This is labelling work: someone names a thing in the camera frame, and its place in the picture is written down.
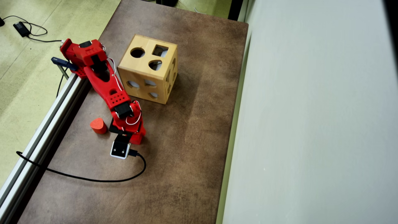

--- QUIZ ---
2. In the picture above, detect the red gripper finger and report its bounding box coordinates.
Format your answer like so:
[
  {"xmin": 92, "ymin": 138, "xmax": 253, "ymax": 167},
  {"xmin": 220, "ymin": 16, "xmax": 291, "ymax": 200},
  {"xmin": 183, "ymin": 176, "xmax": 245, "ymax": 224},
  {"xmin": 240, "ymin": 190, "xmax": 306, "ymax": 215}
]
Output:
[{"xmin": 132, "ymin": 124, "xmax": 147, "ymax": 145}]

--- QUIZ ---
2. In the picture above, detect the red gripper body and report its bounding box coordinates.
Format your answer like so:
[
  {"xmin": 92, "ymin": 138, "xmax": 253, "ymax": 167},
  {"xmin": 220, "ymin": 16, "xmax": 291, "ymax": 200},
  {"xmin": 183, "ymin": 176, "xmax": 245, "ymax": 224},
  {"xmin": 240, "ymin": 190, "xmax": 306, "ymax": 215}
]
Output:
[{"xmin": 109, "ymin": 118, "xmax": 137, "ymax": 136}]

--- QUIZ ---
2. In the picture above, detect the wooden shape sorter box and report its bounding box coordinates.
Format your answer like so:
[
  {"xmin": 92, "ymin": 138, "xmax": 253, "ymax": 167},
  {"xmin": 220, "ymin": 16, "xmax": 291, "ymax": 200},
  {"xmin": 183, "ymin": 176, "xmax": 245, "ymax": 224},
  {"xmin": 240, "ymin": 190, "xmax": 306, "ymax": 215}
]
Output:
[{"xmin": 117, "ymin": 34, "xmax": 178, "ymax": 105}]

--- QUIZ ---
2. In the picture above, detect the red rounded triangular block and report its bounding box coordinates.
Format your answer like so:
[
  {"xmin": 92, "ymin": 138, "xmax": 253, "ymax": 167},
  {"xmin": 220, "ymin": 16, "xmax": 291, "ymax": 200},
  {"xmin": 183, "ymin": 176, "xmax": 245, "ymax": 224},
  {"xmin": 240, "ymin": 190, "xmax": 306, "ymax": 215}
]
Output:
[{"xmin": 90, "ymin": 118, "xmax": 108, "ymax": 135}]

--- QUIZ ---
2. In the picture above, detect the blue table clamp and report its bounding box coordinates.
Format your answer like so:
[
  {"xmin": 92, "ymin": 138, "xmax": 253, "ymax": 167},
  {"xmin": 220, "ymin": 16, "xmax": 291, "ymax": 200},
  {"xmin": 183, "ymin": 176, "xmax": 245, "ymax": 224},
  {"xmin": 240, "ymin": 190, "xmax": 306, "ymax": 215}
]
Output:
[{"xmin": 51, "ymin": 57, "xmax": 78, "ymax": 80}]

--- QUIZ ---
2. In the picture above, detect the black power adapter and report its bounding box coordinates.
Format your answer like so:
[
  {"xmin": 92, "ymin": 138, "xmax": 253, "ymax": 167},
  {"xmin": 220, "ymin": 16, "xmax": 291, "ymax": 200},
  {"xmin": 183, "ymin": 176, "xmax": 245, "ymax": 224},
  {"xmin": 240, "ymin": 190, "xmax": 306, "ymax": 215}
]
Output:
[{"xmin": 13, "ymin": 21, "xmax": 31, "ymax": 38}]

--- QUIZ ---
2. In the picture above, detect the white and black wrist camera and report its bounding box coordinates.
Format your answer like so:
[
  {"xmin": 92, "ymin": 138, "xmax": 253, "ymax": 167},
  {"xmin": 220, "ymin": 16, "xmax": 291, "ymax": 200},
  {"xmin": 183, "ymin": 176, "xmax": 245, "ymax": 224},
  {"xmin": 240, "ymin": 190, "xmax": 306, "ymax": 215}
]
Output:
[{"xmin": 110, "ymin": 134, "xmax": 132, "ymax": 160}]

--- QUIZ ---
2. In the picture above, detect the black camera cable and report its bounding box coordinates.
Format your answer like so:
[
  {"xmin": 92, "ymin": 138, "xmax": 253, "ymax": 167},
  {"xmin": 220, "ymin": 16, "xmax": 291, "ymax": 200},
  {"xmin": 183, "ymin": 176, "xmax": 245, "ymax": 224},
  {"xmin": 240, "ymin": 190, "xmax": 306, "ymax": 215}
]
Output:
[{"xmin": 16, "ymin": 149, "xmax": 147, "ymax": 183}]

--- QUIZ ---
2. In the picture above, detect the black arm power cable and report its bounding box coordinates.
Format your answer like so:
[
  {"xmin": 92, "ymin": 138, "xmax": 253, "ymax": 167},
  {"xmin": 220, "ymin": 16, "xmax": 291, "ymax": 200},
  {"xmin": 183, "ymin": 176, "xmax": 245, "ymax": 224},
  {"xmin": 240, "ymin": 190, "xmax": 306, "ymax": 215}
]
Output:
[{"xmin": 56, "ymin": 74, "xmax": 65, "ymax": 97}]

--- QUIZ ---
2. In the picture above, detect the aluminium profile rail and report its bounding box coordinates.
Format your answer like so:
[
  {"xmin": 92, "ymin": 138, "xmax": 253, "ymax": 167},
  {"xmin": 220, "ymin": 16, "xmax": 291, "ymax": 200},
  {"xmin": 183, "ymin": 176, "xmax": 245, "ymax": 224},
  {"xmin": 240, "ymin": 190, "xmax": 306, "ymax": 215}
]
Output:
[{"xmin": 0, "ymin": 73, "xmax": 91, "ymax": 224}]

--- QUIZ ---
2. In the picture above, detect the black adapter cable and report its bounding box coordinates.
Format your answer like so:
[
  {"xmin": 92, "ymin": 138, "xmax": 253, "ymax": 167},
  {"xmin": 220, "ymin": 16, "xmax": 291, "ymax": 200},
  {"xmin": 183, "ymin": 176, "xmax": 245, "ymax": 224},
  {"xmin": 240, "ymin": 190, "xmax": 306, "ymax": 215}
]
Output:
[{"xmin": 0, "ymin": 15, "xmax": 62, "ymax": 43}]

